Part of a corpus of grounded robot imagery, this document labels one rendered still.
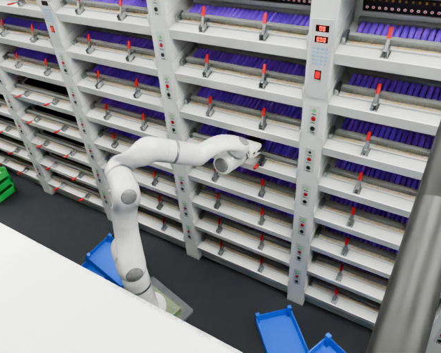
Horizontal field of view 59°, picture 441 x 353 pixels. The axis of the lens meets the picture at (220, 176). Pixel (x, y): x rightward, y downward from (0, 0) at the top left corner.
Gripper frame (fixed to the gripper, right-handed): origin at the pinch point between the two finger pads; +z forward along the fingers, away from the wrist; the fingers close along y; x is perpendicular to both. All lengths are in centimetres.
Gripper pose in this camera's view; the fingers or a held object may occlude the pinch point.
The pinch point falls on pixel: (257, 143)
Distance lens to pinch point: 184.1
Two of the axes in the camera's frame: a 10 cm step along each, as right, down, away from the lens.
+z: 5.3, -3.5, 7.7
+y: -8.4, -2.9, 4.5
